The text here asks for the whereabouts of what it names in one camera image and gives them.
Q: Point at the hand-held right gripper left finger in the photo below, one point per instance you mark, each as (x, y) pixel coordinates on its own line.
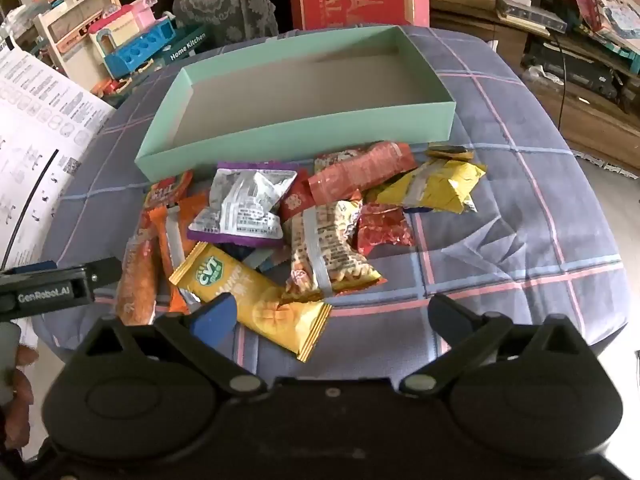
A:
(215, 317)

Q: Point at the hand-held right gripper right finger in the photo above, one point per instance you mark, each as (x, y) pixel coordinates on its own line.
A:
(447, 317)

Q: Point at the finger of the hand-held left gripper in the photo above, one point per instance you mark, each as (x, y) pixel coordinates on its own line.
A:
(102, 272)

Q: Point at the orange brown sausage packet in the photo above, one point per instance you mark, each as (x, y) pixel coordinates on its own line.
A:
(136, 280)

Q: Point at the yellow orange-print bar packet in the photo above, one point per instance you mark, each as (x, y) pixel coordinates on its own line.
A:
(270, 315)

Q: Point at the orange silver-stripe snack packet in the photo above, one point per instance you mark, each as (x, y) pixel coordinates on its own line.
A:
(172, 240)

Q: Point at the red yellow-print snack packet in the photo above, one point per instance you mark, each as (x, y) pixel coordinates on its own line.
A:
(165, 192)

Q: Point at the small crinkled red packet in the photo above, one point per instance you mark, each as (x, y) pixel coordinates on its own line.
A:
(382, 230)

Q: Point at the purple silver snack packet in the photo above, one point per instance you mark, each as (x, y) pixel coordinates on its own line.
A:
(245, 205)

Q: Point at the clear peanut snack packet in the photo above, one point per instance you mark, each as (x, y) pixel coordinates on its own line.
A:
(325, 250)

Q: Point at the yellow silver-stripe snack packet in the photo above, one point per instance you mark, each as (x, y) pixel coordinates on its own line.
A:
(440, 187)

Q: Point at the red flower-logo snack packet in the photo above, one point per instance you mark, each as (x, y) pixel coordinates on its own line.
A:
(296, 202)

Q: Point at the yellow cartoon snack packet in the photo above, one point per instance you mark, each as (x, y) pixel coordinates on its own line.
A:
(450, 152)

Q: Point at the long salmon red packet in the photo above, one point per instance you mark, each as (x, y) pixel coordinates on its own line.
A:
(360, 170)

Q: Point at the mint green cardboard box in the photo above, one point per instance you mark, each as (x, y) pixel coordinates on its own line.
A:
(300, 90)

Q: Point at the person's left hand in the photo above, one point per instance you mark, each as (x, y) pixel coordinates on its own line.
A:
(24, 402)

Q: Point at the white instruction sheet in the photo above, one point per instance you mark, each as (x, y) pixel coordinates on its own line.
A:
(35, 125)

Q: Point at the dark green toy box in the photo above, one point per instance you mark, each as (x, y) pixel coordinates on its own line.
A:
(187, 45)

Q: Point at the toy kitchen playset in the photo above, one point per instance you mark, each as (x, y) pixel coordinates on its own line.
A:
(115, 25)

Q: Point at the wooden cabinet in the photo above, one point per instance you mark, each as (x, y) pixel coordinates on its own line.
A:
(600, 120)

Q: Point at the black electronic device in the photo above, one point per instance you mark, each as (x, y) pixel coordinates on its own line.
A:
(570, 67)

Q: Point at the grey toy case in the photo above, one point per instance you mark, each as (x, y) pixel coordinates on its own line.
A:
(530, 10)

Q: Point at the picture book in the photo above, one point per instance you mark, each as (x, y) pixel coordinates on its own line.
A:
(610, 5)

